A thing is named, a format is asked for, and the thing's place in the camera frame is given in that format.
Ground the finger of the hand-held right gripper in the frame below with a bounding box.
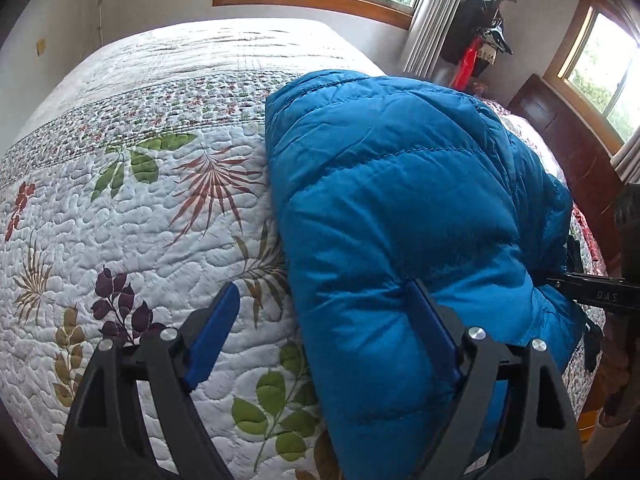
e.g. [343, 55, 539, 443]
[545, 270, 623, 309]

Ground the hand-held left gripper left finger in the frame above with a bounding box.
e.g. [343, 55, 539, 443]
[57, 281, 242, 480]

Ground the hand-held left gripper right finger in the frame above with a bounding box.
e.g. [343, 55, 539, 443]
[405, 279, 586, 480]

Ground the blue puffer jacket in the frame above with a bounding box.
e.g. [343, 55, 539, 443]
[264, 70, 588, 480]

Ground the person's right hand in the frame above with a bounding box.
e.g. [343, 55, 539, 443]
[600, 309, 640, 421]

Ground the dark cloth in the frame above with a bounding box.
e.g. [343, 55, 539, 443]
[582, 317, 606, 374]

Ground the dark wooden headboard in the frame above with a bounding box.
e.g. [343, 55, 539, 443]
[507, 74, 626, 273]

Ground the floral quilted bedspread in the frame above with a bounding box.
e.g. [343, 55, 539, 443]
[0, 19, 608, 480]

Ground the red hanging garment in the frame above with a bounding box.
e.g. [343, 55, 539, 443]
[451, 35, 484, 92]

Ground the white pleated curtain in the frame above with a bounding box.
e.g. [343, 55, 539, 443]
[402, 0, 474, 77]

